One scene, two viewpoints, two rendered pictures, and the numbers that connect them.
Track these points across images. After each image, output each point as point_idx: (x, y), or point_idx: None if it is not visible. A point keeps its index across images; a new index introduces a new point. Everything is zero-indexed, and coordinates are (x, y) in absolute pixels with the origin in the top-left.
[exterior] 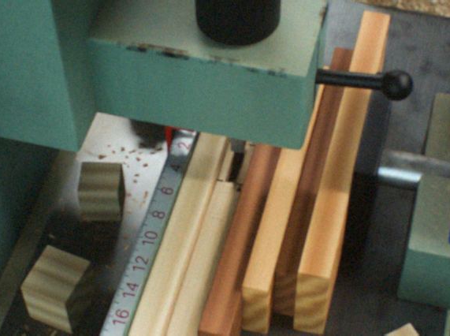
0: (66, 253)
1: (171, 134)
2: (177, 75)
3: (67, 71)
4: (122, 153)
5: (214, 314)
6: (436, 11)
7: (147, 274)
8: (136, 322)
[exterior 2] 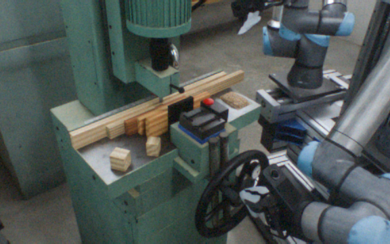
0: None
1: (151, 95)
2: (145, 73)
3: (125, 63)
4: None
5: (128, 120)
6: (234, 106)
7: (124, 110)
8: (115, 114)
